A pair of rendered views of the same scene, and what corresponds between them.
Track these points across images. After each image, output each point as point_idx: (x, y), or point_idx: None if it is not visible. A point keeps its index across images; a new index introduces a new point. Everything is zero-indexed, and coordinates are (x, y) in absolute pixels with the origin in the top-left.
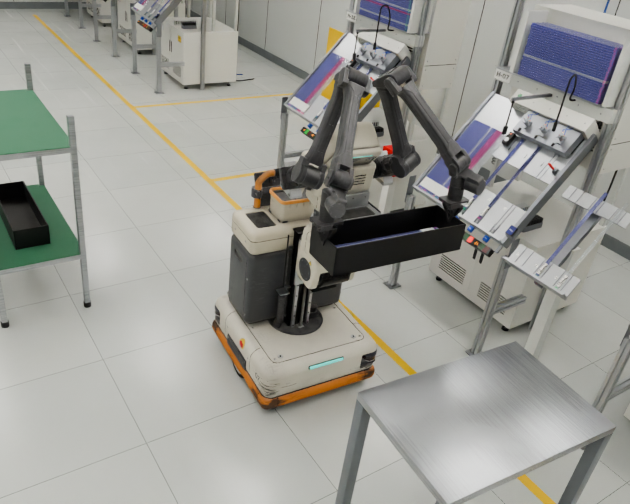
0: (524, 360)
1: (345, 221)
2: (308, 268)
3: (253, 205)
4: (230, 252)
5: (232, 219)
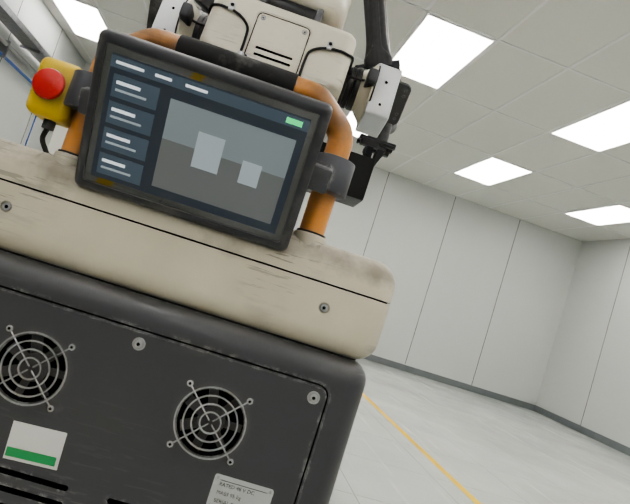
0: None
1: (325, 143)
2: None
3: (320, 234)
4: (345, 448)
5: (390, 302)
